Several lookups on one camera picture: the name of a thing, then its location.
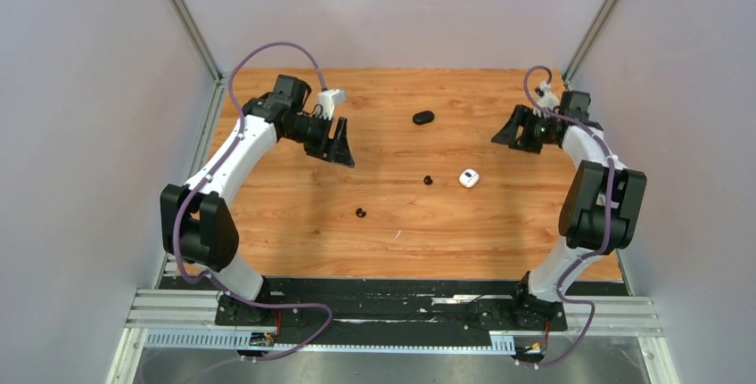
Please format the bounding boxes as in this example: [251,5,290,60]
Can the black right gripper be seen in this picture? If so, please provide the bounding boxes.
[490,105,555,154]

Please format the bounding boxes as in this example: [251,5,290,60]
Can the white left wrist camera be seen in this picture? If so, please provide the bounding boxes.
[314,88,347,119]

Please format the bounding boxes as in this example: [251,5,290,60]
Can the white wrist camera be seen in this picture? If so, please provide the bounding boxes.
[314,88,347,119]
[533,81,560,116]

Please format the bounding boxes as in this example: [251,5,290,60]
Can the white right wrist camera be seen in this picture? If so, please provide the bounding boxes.
[533,81,560,116]

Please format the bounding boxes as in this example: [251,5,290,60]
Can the white earbud charging case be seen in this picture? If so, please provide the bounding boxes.
[458,168,481,189]

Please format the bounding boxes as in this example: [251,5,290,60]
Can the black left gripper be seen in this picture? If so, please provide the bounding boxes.
[283,112,355,168]

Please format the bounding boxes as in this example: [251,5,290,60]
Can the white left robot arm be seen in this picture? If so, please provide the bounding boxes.
[160,75,355,324]

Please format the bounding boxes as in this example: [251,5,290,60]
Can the black earbud case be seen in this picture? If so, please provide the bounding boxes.
[412,110,435,126]

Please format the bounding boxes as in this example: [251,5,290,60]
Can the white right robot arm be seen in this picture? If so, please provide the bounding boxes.
[491,86,647,329]

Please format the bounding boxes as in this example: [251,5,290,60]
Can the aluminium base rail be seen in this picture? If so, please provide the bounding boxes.
[126,290,663,355]

